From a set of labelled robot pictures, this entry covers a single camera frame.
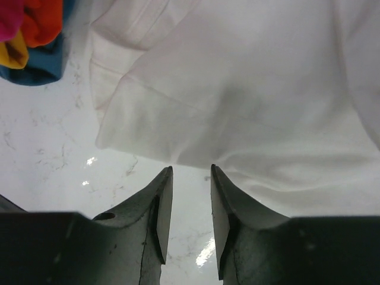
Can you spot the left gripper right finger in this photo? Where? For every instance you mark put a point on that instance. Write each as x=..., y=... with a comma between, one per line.
x=257, y=245

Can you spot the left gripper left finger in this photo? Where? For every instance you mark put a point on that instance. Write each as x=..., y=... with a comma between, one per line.
x=126, y=244

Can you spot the white t shirt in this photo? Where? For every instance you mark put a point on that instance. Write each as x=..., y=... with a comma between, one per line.
x=282, y=95

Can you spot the blue folded t shirt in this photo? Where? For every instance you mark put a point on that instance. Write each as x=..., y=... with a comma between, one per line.
x=44, y=65

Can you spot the yellow folded t shirt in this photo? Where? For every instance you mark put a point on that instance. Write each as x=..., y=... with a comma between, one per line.
x=14, y=53

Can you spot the orange folded t shirt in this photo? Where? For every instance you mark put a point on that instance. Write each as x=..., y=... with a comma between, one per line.
x=43, y=21

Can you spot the pink folded t shirt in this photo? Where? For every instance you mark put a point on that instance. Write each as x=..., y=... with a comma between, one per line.
x=11, y=17

